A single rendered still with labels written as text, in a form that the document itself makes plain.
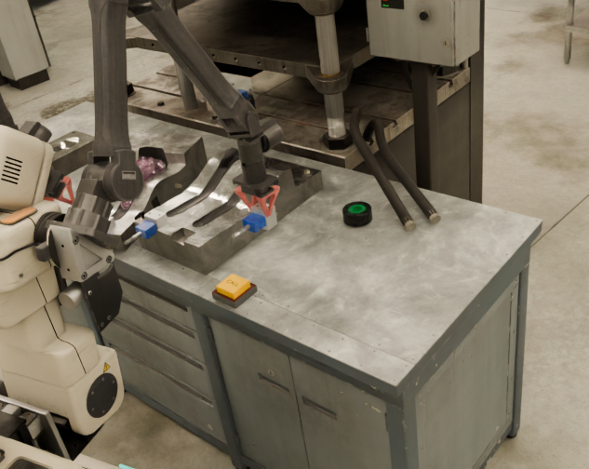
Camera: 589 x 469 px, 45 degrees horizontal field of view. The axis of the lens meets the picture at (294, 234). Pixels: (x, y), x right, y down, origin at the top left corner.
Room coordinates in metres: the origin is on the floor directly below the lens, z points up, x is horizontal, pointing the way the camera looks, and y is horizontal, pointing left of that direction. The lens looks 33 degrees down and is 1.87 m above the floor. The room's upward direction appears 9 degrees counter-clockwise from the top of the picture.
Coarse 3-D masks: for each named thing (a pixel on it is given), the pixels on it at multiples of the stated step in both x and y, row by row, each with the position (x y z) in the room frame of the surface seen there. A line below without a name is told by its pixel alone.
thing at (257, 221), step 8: (256, 208) 1.55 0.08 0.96; (248, 216) 1.54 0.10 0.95; (256, 216) 1.54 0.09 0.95; (264, 216) 1.53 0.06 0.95; (272, 216) 1.54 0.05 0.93; (248, 224) 1.52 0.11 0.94; (256, 224) 1.51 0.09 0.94; (264, 224) 1.53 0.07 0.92; (272, 224) 1.54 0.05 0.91; (240, 232) 1.49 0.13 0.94; (256, 232) 1.50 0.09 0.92
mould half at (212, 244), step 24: (216, 168) 1.88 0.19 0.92; (240, 168) 1.84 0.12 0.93; (288, 168) 1.79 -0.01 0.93; (312, 168) 1.90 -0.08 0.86; (192, 192) 1.83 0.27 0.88; (216, 192) 1.80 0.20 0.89; (288, 192) 1.77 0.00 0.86; (312, 192) 1.84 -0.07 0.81; (192, 216) 1.69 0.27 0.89; (240, 216) 1.65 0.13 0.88; (144, 240) 1.69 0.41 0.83; (168, 240) 1.61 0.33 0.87; (192, 240) 1.56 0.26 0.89; (216, 240) 1.57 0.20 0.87; (240, 240) 1.62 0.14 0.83; (192, 264) 1.56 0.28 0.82; (216, 264) 1.55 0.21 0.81
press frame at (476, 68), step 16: (480, 0) 2.74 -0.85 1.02; (480, 16) 2.74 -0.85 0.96; (480, 32) 2.74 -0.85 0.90; (480, 48) 2.74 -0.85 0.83; (464, 64) 2.67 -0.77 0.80; (480, 64) 2.74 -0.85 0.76; (480, 80) 2.75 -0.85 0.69; (480, 96) 2.75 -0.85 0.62; (480, 112) 2.75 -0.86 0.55; (480, 128) 2.75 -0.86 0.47; (480, 144) 2.75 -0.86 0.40; (480, 160) 2.75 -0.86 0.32; (480, 176) 2.75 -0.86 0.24; (480, 192) 2.75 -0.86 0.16
